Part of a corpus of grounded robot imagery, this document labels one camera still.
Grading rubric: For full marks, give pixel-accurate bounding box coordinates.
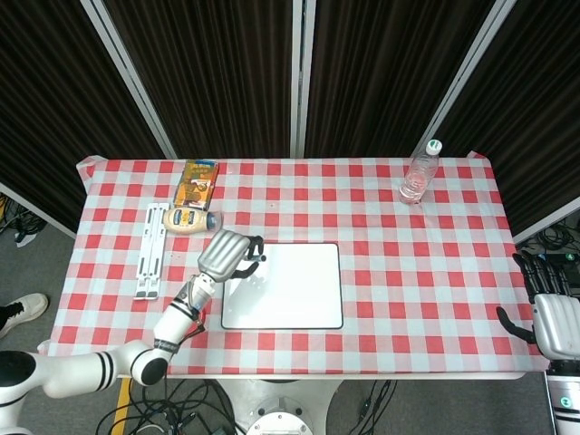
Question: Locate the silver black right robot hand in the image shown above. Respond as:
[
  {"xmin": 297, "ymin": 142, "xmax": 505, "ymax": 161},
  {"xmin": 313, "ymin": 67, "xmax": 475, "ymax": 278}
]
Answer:
[{"xmin": 496, "ymin": 251, "xmax": 580, "ymax": 359}]

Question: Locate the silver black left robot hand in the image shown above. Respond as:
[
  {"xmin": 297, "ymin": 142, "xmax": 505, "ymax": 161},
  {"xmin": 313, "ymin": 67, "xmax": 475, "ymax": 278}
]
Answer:
[{"xmin": 198, "ymin": 228, "xmax": 267, "ymax": 285}]

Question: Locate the white rectangular board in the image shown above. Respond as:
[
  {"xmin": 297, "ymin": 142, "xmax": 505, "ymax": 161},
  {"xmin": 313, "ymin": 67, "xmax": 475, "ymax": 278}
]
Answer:
[{"xmin": 220, "ymin": 242, "xmax": 344, "ymax": 331}]

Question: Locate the red white checkered tablecloth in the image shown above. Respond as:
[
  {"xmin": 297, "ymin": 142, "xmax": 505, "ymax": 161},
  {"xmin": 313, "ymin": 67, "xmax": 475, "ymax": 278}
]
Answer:
[{"xmin": 47, "ymin": 153, "xmax": 552, "ymax": 377}]

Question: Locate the mayonnaise squeeze bottle blue cap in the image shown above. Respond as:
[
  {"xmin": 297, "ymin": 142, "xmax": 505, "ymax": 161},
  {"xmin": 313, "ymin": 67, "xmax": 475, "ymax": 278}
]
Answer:
[{"xmin": 161, "ymin": 207, "xmax": 224, "ymax": 236}]

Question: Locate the black box with green lights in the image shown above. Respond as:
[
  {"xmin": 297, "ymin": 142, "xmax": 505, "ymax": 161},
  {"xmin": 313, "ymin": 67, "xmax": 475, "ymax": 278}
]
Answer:
[{"xmin": 518, "ymin": 251, "xmax": 580, "ymax": 273}]

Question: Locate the white folding laptop stand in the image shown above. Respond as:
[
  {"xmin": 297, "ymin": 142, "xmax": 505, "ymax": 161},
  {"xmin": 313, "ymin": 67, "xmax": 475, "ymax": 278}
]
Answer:
[{"xmin": 133, "ymin": 202, "xmax": 168, "ymax": 302}]

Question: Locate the yellow printed cardboard box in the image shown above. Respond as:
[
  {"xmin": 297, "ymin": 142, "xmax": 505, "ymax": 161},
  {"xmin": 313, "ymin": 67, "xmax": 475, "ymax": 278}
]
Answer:
[{"xmin": 172, "ymin": 159, "xmax": 220, "ymax": 210}]

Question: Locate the dark ribbed partition panel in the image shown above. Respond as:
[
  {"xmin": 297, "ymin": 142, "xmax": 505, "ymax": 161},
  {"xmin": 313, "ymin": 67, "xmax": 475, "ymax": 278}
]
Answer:
[
  {"xmin": 305, "ymin": 0, "xmax": 498, "ymax": 159},
  {"xmin": 0, "ymin": 0, "xmax": 176, "ymax": 232},
  {"xmin": 435, "ymin": 0, "xmax": 580, "ymax": 237},
  {"xmin": 102, "ymin": 0, "xmax": 303, "ymax": 159}
]

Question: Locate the clear plastic water bottle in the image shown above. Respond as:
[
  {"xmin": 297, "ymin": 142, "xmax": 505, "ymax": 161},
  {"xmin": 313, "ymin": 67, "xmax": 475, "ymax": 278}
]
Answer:
[{"xmin": 398, "ymin": 139, "xmax": 443, "ymax": 205}]

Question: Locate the white sneaker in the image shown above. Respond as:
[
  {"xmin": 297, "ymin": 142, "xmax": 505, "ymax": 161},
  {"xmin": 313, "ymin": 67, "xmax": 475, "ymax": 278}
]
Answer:
[{"xmin": 0, "ymin": 293, "xmax": 50, "ymax": 339}]

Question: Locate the black floor cable bundle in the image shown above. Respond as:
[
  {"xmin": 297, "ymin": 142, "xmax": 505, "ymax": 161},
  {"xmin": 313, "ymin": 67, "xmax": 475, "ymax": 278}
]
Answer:
[
  {"xmin": 97, "ymin": 378, "xmax": 237, "ymax": 435},
  {"xmin": 518, "ymin": 221, "xmax": 580, "ymax": 255},
  {"xmin": 0, "ymin": 194, "xmax": 44, "ymax": 248}
]

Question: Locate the white partition base rail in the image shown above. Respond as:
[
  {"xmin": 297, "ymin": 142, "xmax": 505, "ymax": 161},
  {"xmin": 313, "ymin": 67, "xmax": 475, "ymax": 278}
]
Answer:
[
  {"xmin": 513, "ymin": 194, "xmax": 580, "ymax": 246},
  {"xmin": 0, "ymin": 180, "xmax": 77, "ymax": 240}
]

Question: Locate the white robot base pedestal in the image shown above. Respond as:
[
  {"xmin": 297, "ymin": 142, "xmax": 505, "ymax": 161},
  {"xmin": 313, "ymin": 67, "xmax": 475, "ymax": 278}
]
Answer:
[{"xmin": 217, "ymin": 378, "xmax": 345, "ymax": 435}]

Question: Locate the white partition post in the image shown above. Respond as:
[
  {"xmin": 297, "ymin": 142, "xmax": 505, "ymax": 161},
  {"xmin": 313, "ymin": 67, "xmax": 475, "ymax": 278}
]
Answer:
[
  {"xmin": 289, "ymin": 0, "xmax": 317, "ymax": 159},
  {"xmin": 80, "ymin": 0, "xmax": 179, "ymax": 159},
  {"xmin": 412, "ymin": 0, "xmax": 519, "ymax": 159}
]

